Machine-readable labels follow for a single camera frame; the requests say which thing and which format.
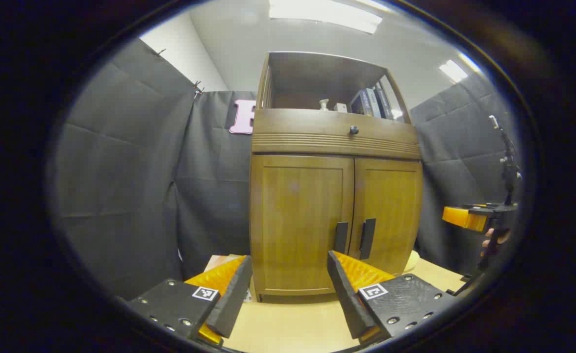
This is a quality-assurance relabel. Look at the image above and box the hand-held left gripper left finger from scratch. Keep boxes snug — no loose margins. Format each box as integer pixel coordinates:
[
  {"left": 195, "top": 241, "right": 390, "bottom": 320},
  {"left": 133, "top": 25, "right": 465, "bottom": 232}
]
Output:
[{"left": 126, "top": 255, "right": 253, "bottom": 346}]

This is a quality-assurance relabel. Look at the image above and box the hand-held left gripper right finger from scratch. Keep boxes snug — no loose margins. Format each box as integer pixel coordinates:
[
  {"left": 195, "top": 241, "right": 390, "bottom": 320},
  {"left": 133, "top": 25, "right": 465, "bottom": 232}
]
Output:
[{"left": 327, "top": 250, "right": 457, "bottom": 346}]

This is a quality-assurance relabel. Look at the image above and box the black door handle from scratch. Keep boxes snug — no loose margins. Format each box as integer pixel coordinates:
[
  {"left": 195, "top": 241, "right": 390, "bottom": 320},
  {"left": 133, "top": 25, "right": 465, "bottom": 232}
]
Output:
[
  {"left": 359, "top": 218, "right": 376, "bottom": 260},
  {"left": 333, "top": 222, "right": 349, "bottom": 254}
]

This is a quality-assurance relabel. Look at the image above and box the wooden shoe cabinet door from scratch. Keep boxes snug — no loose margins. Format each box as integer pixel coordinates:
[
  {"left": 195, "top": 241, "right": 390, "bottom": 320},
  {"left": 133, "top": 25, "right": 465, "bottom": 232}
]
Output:
[
  {"left": 251, "top": 154, "right": 354, "bottom": 297},
  {"left": 349, "top": 158, "right": 423, "bottom": 276}
]

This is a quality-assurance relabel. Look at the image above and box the wooden double-door shoe cabinet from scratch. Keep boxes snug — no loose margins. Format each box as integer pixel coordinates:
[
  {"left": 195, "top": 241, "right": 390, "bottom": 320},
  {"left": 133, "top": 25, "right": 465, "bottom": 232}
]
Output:
[{"left": 249, "top": 51, "right": 423, "bottom": 303}]

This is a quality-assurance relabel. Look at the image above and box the wooden cabinet drawer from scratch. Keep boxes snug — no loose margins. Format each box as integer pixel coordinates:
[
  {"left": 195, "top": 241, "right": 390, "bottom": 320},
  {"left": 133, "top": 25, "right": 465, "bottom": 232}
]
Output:
[{"left": 251, "top": 109, "right": 422, "bottom": 160}]

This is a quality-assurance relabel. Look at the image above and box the cream cover book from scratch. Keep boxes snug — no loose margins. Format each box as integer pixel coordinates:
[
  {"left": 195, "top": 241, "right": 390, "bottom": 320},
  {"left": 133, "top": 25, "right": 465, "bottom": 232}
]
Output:
[{"left": 204, "top": 254, "right": 245, "bottom": 275}]

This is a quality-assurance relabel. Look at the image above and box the grey upright book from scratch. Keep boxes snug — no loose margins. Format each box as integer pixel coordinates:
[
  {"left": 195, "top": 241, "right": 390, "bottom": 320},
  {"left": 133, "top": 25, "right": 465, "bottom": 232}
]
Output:
[{"left": 366, "top": 87, "right": 382, "bottom": 118}]

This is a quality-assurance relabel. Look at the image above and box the black backdrop cloth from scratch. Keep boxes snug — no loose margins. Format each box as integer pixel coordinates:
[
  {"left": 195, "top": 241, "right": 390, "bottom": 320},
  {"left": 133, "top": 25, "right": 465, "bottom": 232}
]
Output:
[{"left": 55, "top": 38, "right": 524, "bottom": 300}]

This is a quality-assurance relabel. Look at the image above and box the large ceiling light panel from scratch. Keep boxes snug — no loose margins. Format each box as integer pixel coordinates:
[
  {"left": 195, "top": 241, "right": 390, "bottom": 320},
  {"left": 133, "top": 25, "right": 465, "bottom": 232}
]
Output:
[{"left": 268, "top": 0, "right": 383, "bottom": 34}]

